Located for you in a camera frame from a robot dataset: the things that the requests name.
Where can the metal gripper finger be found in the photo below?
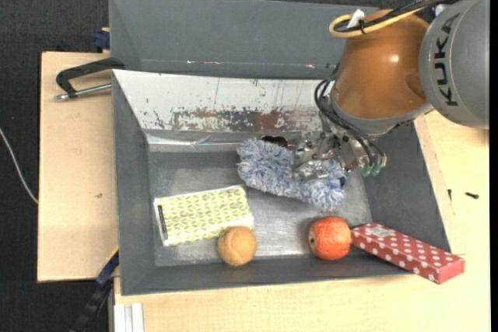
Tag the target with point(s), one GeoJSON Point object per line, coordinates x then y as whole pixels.
{"type": "Point", "coordinates": [314, 171]}
{"type": "Point", "coordinates": [302, 151]}

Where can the orange-red apple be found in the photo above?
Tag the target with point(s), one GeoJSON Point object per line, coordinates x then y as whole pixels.
{"type": "Point", "coordinates": [330, 238]}

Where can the blue and white fluffy duster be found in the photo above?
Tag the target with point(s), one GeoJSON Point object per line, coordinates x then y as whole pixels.
{"type": "Point", "coordinates": [268, 171]}

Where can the grey metal bin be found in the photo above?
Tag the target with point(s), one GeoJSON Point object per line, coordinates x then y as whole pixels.
{"type": "Point", "coordinates": [186, 31]}

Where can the tan tennis ball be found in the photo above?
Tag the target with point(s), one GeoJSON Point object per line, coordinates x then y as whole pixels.
{"type": "Point", "coordinates": [236, 246]}

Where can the red white-dotted box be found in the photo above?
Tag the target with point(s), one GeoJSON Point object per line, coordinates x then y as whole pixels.
{"type": "Point", "coordinates": [408, 250]}

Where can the pale wood board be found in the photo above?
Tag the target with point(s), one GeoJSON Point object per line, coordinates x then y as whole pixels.
{"type": "Point", "coordinates": [74, 167]}

